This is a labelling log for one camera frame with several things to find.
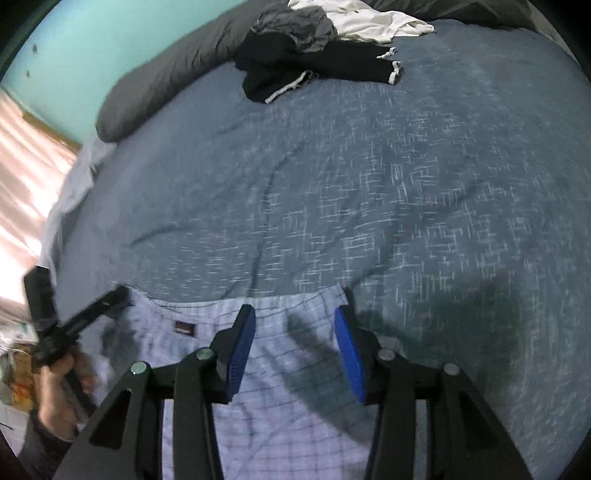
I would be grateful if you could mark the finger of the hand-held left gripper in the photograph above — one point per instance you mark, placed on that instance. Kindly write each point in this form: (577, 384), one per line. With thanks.
(104, 307)

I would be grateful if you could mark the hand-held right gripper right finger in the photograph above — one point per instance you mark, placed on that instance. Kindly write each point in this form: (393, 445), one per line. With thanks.
(348, 355)

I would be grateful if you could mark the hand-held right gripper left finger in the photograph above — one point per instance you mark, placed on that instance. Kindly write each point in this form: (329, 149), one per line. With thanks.
(240, 355)

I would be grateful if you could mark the blue plaid shorts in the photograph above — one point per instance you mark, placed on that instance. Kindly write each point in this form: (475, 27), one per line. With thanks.
(286, 415)

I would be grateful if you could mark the person's left forearm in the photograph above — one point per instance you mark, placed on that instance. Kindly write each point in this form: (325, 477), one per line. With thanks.
(44, 452)

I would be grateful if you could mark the person's left hand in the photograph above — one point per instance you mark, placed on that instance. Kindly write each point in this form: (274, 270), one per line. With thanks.
(55, 406)

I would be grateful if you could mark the clear plastic bag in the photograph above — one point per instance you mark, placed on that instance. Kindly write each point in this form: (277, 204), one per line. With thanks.
(11, 337)

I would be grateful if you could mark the cardboard box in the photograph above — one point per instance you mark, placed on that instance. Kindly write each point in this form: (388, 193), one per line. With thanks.
(18, 387)

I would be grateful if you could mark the light grey blanket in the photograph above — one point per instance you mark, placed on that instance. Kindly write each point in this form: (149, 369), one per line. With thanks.
(74, 194)

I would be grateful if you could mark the pink curtain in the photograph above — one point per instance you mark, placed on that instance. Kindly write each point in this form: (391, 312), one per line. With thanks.
(27, 184)

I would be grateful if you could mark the bed with blue patterned sheet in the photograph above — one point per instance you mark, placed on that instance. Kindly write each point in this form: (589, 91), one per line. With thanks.
(346, 194)

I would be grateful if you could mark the wooden window trim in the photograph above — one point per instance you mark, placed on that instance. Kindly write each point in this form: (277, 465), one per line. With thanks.
(51, 131)

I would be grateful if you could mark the dark grey long pillow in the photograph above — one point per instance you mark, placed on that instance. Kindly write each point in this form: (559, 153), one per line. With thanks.
(175, 69)

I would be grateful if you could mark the black garment with white trim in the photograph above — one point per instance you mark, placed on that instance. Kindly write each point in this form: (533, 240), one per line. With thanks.
(295, 64)

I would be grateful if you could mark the dark grey garment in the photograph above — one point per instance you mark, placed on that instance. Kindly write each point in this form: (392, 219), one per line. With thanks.
(300, 25)

